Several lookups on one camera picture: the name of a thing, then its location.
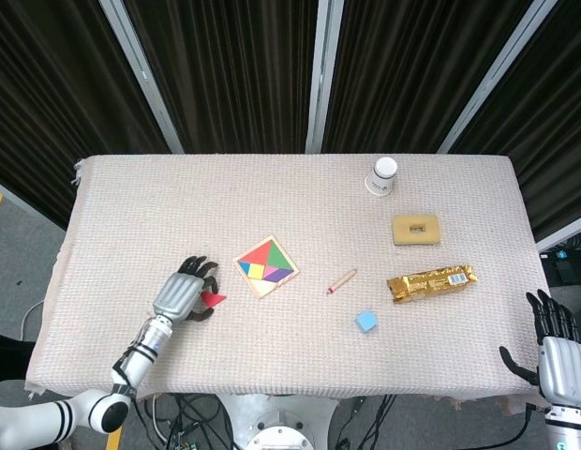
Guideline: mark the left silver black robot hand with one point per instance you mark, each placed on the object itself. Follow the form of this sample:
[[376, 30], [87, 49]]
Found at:
[[175, 295]]

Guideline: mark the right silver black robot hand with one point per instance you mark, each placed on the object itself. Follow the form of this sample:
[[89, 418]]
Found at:
[[562, 372]]

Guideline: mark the small red triangle piece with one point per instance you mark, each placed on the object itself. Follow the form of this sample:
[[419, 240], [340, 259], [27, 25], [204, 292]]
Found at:
[[215, 300]]

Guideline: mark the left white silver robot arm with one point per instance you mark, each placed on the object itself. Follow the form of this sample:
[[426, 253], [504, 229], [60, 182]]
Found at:
[[136, 363]]

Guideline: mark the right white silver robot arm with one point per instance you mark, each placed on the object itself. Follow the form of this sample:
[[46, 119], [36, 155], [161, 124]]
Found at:
[[567, 431]]

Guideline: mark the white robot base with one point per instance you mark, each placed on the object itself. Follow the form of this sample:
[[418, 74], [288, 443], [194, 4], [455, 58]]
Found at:
[[281, 415]]

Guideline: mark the blue tangram triangle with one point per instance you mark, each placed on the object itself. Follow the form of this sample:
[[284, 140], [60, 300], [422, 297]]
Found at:
[[244, 267]]

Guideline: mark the yellow tangram square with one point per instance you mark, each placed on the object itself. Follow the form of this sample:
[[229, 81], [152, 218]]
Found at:
[[257, 271]]

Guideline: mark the wooden tangram tray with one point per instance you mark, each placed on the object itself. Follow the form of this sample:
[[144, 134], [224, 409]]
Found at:
[[261, 289]]

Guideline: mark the large red tangram triangle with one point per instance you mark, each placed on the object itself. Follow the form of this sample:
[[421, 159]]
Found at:
[[260, 255]]

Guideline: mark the pink tangram triangle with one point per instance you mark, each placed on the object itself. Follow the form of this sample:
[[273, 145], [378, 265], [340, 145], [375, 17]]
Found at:
[[271, 271]]

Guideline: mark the purple parallelogram puzzle piece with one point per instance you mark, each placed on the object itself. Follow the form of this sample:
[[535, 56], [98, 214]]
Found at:
[[279, 275]]

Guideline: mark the green tangram triangle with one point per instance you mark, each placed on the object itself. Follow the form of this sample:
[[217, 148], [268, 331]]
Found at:
[[278, 257]]

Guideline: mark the black equipment with teal lights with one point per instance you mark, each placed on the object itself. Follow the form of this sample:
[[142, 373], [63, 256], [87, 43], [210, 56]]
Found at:
[[569, 276]]

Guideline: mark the beige woven tablecloth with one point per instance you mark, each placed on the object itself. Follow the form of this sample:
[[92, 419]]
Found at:
[[290, 206]]

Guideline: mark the gold foil snack pack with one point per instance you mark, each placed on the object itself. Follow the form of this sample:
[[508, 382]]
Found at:
[[428, 282]]

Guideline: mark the wooden pencil with red tip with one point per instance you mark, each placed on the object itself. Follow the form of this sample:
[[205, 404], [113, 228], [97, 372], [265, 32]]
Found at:
[[342, 281]]

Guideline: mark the black fabric cover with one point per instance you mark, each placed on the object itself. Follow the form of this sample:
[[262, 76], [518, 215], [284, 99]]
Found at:
[[9, 358]]

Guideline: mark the light blue cube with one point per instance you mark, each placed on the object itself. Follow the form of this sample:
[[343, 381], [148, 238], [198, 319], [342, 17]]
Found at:
[[367, 321]]

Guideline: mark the yellow sponge with hole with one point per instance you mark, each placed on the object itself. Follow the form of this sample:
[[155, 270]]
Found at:
[[405, 229]]

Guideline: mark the dark curtain panel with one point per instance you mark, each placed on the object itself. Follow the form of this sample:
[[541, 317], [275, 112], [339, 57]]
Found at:
[[403, 75], [229, 75], [553, 140], [51, 94]]

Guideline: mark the white paper cup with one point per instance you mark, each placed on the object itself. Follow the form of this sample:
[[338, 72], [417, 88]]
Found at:
[[381, 178]]

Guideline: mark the grey metal frame post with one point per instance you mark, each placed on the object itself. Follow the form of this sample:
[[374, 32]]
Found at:
[[323, 75], [499, 75], [140, 75]]

